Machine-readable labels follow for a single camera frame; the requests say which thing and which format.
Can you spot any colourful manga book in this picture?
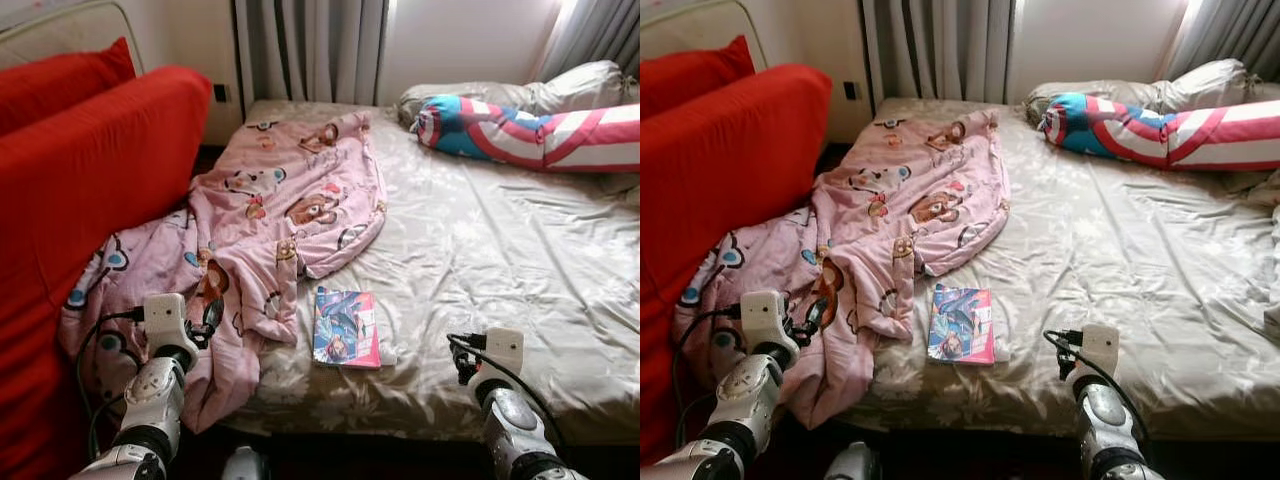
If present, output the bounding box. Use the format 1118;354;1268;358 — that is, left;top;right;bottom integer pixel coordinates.
312;287;383;369
927;283;996;366

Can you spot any bed with beige floral sheet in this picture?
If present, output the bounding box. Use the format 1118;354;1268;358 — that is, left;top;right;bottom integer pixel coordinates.
190;98;641;446
815;96;1280;441

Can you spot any pink cartoon print blanket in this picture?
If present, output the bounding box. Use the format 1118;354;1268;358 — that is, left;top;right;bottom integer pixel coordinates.
672;108;1011;429
57;110;389;434

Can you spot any long red cushion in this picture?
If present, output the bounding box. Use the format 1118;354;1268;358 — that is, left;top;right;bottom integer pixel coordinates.
640;64;833;466
0;38;137;136
640;35;757;119
0;66;213;480

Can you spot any red white blue striped bolster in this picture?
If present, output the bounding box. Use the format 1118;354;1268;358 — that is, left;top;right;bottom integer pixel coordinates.
413;95;641;174
1038;92;1280;171

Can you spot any grey striped curtain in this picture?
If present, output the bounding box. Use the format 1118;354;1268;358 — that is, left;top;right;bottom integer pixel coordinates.
1165;0;1280;81
860;0;1016;103
233;0;391;111
540;0;641;81

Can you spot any bunched beige pillow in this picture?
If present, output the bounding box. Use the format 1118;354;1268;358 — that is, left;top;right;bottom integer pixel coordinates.
1025;58;1280;126
397;60;641;131

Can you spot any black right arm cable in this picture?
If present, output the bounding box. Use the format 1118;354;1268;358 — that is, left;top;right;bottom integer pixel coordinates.
1043;329;1151;453
446;333;567;463

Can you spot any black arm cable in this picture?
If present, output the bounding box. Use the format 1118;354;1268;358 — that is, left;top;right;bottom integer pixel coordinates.
1043;329;1151;453
672;305;744;451
446;333;567;463
76;308;146;463

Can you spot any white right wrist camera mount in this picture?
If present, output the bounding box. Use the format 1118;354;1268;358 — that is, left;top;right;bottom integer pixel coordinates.
1080;324;1121;377
483;328;524;381

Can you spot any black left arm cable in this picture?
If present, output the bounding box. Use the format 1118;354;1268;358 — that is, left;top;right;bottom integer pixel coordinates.
76;308;146;463
672;305;744;451

